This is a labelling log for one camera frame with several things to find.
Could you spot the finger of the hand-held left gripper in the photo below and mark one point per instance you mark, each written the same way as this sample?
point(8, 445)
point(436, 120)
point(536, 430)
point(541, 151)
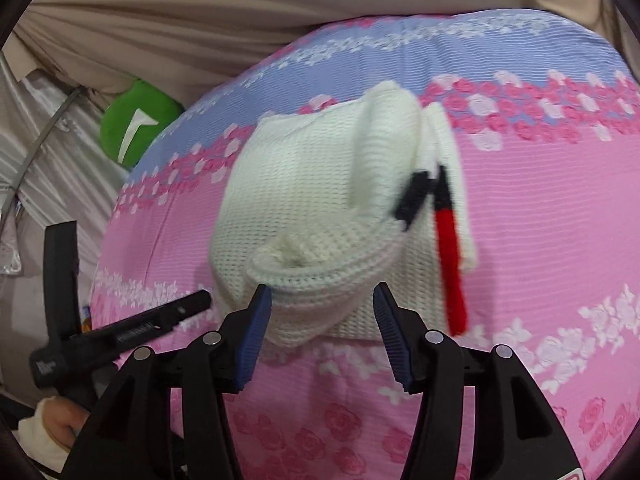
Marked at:
point(62, 280)
point(150, 322)

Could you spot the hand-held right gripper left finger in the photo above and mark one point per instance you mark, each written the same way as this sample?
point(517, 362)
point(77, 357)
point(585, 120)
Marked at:
point(252, 340)

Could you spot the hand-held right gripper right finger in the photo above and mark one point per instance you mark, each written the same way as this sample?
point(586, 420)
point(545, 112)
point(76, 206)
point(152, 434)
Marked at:
point(392, 340)

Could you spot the white red black knit sweater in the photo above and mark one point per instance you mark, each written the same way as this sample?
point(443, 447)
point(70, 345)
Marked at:
point(310, 185)

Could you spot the person's left hand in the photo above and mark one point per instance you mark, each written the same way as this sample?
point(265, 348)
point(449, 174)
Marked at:
point(62, 422)

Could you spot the silvery satin curtain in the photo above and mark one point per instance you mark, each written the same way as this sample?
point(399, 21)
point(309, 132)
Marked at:
point(50, 160)

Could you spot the pink floral bed sheet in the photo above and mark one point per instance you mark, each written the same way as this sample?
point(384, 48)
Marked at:
point(525, 220)

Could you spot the green plush pillow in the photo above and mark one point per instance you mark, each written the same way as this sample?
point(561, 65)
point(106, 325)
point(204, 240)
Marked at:
point(160, 105)

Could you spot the beige draped cloth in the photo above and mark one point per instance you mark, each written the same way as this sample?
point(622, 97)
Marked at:
point(250, 10)

